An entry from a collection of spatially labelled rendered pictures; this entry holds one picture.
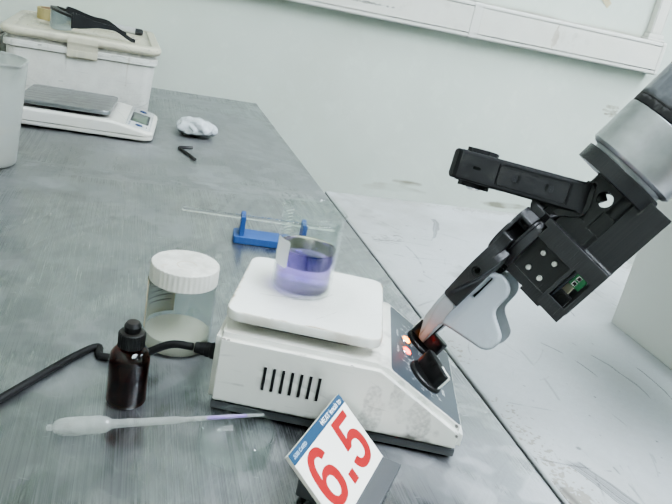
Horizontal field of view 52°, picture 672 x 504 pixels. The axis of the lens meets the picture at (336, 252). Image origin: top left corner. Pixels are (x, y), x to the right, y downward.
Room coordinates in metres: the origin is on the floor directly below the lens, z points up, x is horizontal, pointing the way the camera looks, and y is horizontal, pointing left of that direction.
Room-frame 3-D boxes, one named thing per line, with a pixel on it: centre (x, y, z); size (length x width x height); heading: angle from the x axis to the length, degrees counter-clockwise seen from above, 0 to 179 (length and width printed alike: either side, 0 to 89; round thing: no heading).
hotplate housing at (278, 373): (0.52, -0.01, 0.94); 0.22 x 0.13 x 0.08; 90
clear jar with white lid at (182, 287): (0.54, 0.13, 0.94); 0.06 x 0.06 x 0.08
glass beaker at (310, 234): (0.53, 0.02, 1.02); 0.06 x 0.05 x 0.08; 157
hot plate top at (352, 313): (0.52, 0.01, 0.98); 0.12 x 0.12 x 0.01; 0
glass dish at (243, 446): (0.41, 0.04, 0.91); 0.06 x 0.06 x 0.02
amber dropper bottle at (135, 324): (0.45, 0.14, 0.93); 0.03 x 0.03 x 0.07
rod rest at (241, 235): (0.85, 0.09, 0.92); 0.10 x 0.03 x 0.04; 102
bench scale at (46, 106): (1.28, 0.52, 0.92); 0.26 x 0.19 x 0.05; 105
